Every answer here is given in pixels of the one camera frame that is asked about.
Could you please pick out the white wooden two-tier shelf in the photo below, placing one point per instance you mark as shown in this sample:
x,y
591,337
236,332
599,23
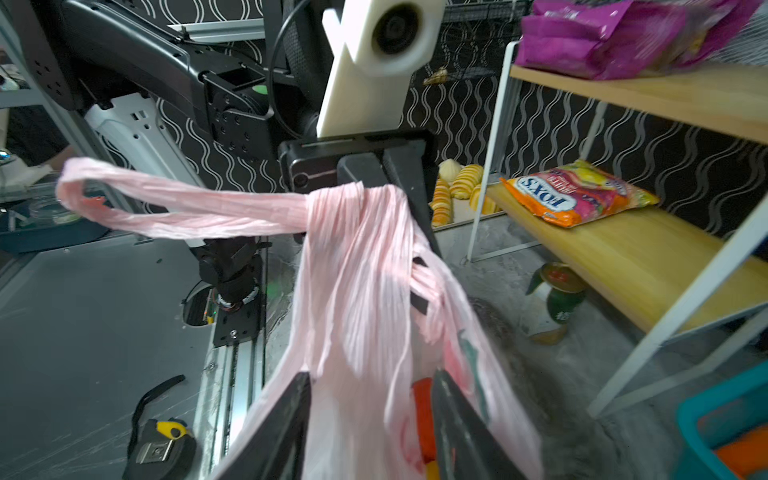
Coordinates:
x,y
669,278

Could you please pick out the yellow black tape measure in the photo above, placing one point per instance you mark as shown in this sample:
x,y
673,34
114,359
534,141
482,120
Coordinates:
x,y
159,450

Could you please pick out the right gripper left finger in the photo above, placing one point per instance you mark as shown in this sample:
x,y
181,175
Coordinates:
x,y
272,442

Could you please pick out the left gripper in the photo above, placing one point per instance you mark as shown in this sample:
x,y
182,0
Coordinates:
x,y
372,168

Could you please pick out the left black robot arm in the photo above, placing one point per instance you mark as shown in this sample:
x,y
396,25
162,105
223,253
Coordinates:
x,y
349,66

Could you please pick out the green glass bottle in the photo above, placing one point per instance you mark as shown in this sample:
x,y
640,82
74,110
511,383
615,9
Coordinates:
x,y
554,293

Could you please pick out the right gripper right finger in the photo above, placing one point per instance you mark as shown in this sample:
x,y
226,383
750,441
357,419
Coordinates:
x,y
465,447

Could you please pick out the purple snack bag left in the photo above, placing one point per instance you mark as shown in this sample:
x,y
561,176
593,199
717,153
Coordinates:
x,y
627,39

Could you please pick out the pink plastic bag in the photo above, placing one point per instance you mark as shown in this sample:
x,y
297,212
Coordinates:
x,y
374,309

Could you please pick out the red Fox's candy bag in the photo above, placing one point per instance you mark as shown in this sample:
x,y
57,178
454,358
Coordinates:
x,y
576,193

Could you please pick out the beige bread tray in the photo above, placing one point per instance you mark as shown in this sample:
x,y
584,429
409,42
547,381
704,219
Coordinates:
x,y
457,193

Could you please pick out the teal plastic basket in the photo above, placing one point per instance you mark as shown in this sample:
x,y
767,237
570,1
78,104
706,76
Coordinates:
x,y
723,416

